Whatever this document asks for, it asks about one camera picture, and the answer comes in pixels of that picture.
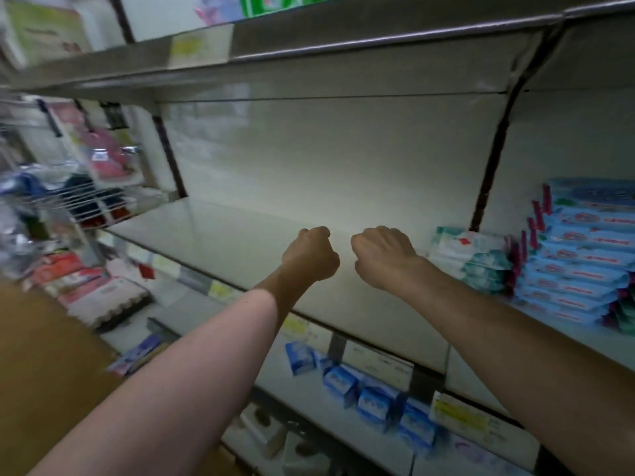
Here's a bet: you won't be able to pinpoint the stack of pink blue packets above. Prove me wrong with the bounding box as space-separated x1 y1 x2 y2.
195 0 244 26

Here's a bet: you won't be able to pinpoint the stack of blue green packets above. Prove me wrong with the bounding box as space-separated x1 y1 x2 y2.
610 292 635 338

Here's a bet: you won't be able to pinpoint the red mesh bag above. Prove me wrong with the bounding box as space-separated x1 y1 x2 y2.
30 251 91 288

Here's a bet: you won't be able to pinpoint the metal store shelving unit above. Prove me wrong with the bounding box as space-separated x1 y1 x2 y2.
0 0 635 476

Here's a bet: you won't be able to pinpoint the person's left hand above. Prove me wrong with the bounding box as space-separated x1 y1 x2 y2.
280 227 341 288

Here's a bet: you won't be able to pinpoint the person's right forearm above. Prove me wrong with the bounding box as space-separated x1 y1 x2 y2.
397 260 635 454

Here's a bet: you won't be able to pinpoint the person's right hand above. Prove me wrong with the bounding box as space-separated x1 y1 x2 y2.
350 225 423 298

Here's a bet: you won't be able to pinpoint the dark plastic bags bundle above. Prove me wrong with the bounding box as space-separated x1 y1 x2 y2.
107 334 170 377

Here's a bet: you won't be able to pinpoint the stack of blue red packets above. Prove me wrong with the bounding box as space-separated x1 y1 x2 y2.
511 178 635 328

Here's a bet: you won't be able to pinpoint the beige tissue box holder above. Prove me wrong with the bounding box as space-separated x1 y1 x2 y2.
282 433 333 476
240 403 289 454

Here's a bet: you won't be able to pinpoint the hanging packaged goods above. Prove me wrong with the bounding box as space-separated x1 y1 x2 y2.
0 0 150 184

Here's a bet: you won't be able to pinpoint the wire display rack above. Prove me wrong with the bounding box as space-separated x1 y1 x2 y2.
0 163 165 239

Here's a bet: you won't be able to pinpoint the white textured pack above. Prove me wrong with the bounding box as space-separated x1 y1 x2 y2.
67 277 152 328

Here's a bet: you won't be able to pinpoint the blue packaged goods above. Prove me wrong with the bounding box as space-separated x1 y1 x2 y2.
286 340 438 452

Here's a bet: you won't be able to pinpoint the person's left forearm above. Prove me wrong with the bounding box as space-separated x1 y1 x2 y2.
30 272 309 476

